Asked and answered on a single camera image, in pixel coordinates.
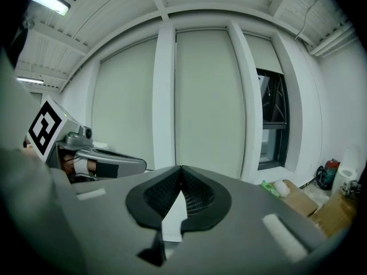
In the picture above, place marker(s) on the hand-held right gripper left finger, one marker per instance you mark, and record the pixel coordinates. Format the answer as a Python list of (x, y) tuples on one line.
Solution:
[(114, 233)]

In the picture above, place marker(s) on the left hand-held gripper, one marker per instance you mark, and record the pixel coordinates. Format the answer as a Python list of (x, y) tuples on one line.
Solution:
[(46, 127)]

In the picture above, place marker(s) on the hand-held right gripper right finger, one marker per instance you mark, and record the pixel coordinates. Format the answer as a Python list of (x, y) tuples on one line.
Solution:
[(243, 233)]

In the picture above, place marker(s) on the white fluffy duster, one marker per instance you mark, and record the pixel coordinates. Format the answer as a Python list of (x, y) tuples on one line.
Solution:
[(175, 222)]

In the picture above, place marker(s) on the person's left hand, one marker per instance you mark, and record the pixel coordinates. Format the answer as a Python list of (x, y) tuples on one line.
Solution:
[(68, 165)]

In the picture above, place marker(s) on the green plastic bottle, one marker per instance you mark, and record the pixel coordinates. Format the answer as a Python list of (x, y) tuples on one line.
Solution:
[(270, 188)]

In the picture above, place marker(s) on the white bath puff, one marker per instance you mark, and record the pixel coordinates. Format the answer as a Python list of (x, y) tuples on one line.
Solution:
[(281, 188)]

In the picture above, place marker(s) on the flat cardboard box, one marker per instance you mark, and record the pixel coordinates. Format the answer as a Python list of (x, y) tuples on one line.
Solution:
[(301, 199)]

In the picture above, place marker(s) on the taped cardboard box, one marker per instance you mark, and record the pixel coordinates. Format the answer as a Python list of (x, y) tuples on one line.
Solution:
[(335, 213)]

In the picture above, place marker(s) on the dark framed window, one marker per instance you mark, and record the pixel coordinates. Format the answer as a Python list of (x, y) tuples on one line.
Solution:
[(273, 119)]

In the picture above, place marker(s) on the ceiling strip light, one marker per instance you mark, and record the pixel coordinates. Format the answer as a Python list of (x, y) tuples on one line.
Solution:
[(50, 2), (30, 80)]

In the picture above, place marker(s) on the round ceiling sensor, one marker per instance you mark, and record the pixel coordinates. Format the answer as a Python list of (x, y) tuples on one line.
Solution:
[(28, 24)]

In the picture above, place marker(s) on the half-raised pale roller blind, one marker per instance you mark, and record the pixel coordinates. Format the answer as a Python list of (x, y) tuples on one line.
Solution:
[(263, 53)]

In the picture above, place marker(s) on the white ceiling pipes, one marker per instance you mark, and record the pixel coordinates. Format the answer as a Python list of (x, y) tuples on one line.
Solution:
[(335, 39)]

